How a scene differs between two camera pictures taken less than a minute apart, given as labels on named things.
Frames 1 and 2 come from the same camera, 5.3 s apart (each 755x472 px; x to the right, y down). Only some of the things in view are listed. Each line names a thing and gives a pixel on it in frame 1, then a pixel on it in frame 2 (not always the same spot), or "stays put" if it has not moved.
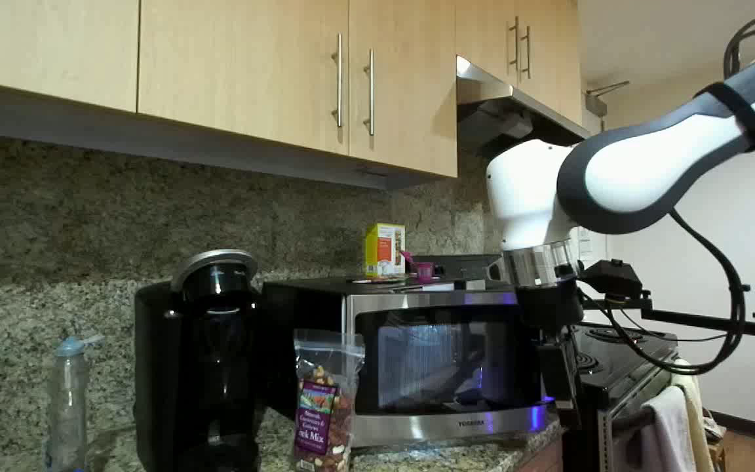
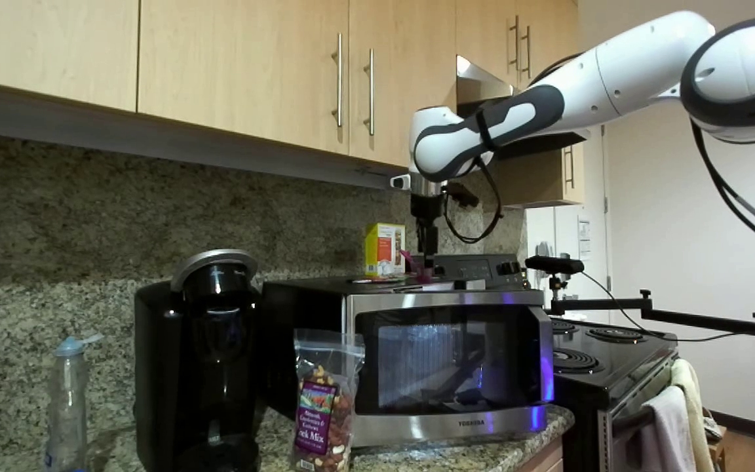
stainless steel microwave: x=438 y=365 stays put
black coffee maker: x=215 y=356 stays put
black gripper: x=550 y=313 -> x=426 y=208
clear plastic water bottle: x=67 y=446 stays put
